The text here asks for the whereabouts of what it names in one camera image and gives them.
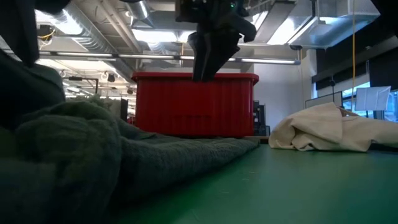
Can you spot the round silver air duct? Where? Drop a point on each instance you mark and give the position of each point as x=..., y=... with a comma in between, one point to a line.
x=90, y=31

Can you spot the green table mat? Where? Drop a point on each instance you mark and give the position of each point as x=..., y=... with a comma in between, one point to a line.
x=280, y=186

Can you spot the red plastic laundry bin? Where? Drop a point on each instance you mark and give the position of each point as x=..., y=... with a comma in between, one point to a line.
x=192, y=105

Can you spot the cream white garment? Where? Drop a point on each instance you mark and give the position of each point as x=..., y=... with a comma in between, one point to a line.
x=326, y=130

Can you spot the long ceiling light bar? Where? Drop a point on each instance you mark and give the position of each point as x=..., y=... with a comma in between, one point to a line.
x=140, y=56

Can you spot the black cabinet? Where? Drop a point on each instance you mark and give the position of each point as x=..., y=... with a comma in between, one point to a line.
x=261, y=115

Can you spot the dark green polo shirt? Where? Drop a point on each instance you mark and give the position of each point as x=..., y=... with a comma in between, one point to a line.
x=93, y=161

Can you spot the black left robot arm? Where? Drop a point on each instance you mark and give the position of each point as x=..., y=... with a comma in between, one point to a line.
x=18, y=31

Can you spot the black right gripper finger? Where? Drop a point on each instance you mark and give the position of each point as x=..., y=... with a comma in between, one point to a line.
x=220, y=49
x=197, y=53

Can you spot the silver ventilation duct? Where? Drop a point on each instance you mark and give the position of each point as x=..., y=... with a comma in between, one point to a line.
x=335, y=28

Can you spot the white tilted panel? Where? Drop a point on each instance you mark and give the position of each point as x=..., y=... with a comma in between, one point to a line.
x=373, y=98

